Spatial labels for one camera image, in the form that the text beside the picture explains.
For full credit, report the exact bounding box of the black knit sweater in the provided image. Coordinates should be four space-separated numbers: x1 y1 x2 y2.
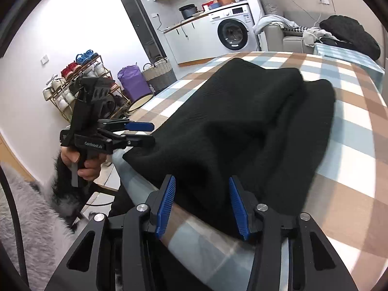
124 58 335 236

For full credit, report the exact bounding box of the left hand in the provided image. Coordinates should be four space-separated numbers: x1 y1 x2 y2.
60 146 106 181

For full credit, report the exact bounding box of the gold shoe rack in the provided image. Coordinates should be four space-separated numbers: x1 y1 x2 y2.
43 50 131 122

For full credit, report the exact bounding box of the purple bag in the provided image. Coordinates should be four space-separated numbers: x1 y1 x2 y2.
117 65 153 102

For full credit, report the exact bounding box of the woven laundry basket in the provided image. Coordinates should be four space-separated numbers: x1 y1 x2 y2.
142 56 177 95

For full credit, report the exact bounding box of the white washing machine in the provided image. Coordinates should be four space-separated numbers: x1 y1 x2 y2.
200 3 259 58

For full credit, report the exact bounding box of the grey sofa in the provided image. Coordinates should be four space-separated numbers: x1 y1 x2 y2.
255 0 316 54

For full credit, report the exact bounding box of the black quilted jacket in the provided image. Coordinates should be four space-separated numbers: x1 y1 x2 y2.
320 15 381 61

